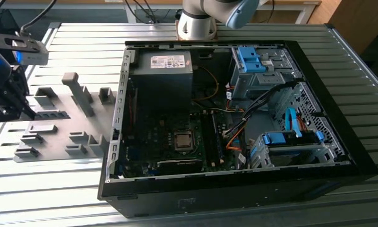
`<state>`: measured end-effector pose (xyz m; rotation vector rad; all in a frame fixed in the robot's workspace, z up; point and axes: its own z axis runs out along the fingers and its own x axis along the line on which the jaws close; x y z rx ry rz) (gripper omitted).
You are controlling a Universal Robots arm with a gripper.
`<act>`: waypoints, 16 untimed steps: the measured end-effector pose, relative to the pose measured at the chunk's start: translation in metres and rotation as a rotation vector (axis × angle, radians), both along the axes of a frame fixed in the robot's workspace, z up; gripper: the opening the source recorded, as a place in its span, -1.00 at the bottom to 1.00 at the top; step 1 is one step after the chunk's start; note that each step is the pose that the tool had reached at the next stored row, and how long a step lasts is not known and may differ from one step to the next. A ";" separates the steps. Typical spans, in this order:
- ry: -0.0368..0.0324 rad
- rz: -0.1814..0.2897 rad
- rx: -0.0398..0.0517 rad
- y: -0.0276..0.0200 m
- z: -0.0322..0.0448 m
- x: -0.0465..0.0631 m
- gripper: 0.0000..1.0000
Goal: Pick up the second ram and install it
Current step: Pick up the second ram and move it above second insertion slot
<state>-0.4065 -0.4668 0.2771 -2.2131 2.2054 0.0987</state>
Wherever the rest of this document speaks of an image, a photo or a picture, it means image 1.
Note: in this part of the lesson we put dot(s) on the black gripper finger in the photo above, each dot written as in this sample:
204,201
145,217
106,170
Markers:
21,94
3,113

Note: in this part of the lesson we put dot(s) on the grey plastic parts rack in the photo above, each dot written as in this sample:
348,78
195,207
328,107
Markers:
66,127

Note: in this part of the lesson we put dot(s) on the RAM stick with black chips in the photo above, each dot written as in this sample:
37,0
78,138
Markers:
54,115

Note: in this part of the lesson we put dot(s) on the black open PC case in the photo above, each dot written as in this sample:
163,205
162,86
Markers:
208,196

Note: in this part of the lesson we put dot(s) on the black graphics card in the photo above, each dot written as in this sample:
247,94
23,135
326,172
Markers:
180,165

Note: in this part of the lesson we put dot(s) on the black RAM slot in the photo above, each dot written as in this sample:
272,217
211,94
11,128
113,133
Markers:
208,142

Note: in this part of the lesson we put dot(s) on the blue disk carrier with disk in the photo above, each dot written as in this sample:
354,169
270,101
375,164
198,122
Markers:
276,138

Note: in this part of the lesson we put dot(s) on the green motherboard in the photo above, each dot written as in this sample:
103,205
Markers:
155,139

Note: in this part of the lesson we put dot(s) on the blue installed RAM stick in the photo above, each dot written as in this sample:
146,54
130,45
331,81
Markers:
219,142

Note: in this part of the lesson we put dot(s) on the grey power supply white label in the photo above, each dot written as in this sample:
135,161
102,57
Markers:
164,80

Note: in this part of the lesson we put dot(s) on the blue disk carrier tall latch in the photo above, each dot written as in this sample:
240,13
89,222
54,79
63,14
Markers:
251,63

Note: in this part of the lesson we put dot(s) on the tall grey disk bay cage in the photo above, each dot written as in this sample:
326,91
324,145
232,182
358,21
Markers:
264,80

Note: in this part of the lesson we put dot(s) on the brown wooden cabinet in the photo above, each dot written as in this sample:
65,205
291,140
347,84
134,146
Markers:
366,19

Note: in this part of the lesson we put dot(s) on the wooden desk white frame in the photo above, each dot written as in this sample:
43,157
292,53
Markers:
131,14

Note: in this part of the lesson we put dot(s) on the CPU socket with silver CPU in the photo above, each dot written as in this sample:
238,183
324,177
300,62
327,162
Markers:
184,140

